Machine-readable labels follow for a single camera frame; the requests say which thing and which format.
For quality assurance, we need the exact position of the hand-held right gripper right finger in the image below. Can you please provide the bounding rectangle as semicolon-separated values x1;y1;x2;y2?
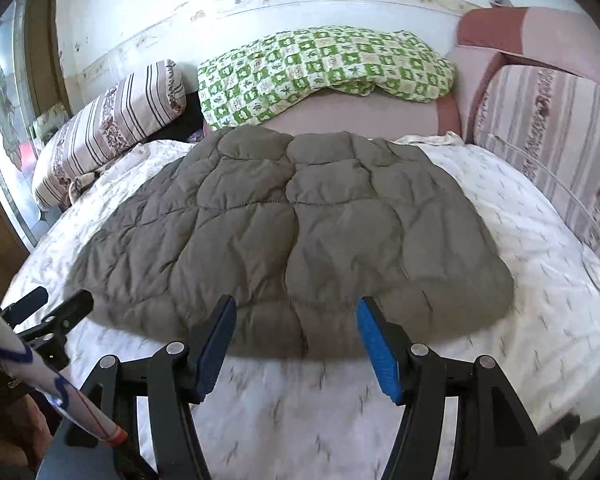
356;296;556;480

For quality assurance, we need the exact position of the brown quilted hooded jacket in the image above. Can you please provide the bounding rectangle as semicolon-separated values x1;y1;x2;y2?
65;126;515;361

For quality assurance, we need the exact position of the small floral cushion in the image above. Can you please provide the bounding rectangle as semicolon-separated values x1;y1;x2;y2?
30;102;71;136

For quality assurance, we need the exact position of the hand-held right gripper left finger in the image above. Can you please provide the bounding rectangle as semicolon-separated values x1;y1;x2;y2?
45;294;238;480

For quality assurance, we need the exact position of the striped floral pillow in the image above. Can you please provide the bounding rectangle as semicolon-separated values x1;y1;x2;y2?
31;59;187;211

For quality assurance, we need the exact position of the white printed bed sheet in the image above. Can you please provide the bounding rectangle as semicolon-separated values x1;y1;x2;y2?
0;132;600;480

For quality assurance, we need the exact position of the green checked pillow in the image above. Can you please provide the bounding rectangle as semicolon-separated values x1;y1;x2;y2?
196;27;456;132

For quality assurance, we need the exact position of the striped floral back cushion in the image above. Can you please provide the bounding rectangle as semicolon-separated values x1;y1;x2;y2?
472;62;600;261

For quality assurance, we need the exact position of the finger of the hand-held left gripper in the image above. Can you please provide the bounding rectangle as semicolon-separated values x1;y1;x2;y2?
17;289;95;346
0;286;49;328

